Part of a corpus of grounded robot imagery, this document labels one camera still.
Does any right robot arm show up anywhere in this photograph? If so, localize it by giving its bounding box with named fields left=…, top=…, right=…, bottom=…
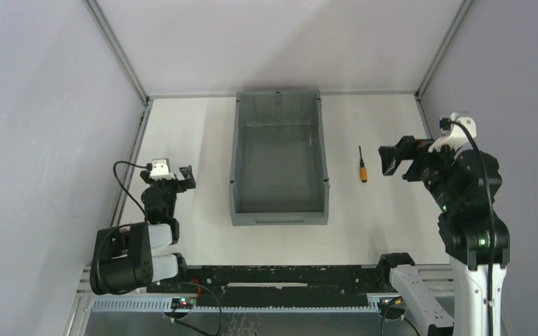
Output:
left=378, top=136, right=510, bottom=335

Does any orange handled screwdriver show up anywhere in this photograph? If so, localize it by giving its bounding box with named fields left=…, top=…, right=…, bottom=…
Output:
left=358, top=146, right=368, bottom=183

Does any black cable at front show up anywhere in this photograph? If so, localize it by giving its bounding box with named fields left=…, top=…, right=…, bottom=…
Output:
left=162, top=281, right=223, bottom=336

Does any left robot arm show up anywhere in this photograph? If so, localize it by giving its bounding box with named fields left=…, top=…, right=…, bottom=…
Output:
left=90, top=161, right=196, bottom=295

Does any grey plastic storage bin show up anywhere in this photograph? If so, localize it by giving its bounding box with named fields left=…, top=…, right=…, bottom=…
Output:
left=228, top=90, right=330, bottom=226

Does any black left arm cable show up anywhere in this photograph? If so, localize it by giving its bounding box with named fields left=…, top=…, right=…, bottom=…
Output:
left=112, top=160, right=154, bottom=219

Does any grey slotted cable duct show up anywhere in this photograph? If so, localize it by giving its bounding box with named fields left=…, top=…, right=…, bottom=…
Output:
left=91, top=297, right=380, bottom=313

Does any small circuit board with leds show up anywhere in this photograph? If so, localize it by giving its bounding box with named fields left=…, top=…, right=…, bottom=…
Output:
left=171, top=297, right=196, bottom=310

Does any aluminium frame front rail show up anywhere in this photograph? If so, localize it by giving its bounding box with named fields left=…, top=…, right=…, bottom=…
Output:
left=76, top=264, right=455, bottom=314

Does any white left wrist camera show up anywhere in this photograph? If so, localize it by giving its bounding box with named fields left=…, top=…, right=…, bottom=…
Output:
left=148, top=158, right=176, bottom=181

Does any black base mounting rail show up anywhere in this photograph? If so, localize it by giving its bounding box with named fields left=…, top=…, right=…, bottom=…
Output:
left=146, top=265, right=394, bottom=307

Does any left aluminium frame profile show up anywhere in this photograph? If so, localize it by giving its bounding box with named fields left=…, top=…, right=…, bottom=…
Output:
left=82, top=0, right=152, bottom=228

